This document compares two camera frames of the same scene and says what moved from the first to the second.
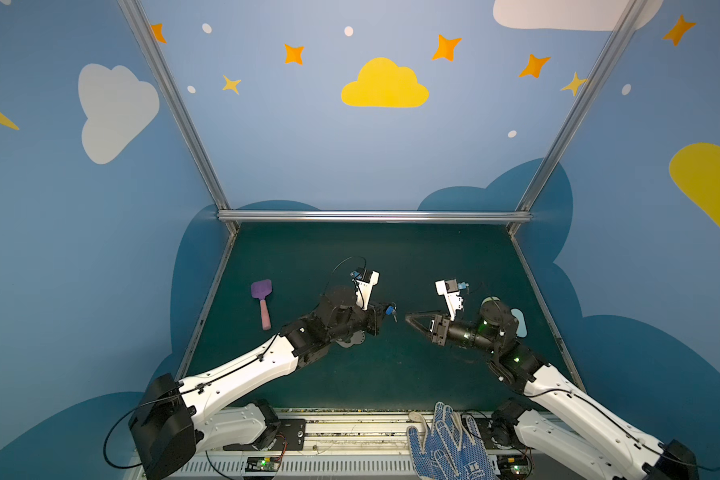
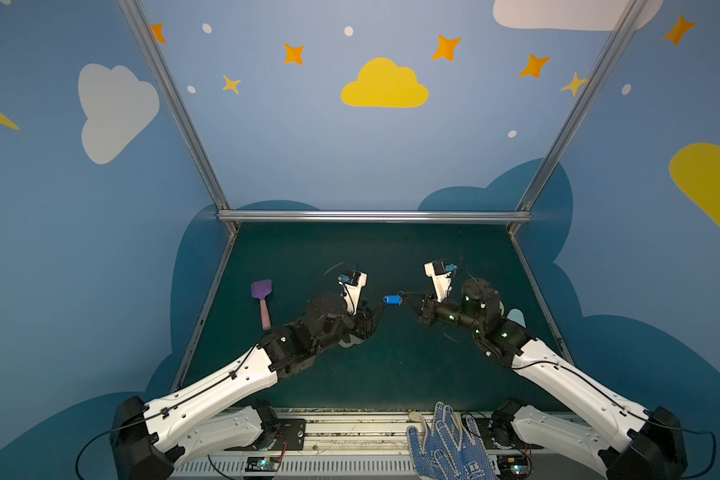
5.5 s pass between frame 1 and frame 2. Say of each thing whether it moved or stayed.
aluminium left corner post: stayed
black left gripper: stayed
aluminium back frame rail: stayed
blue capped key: moved
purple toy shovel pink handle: stayed
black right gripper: moved
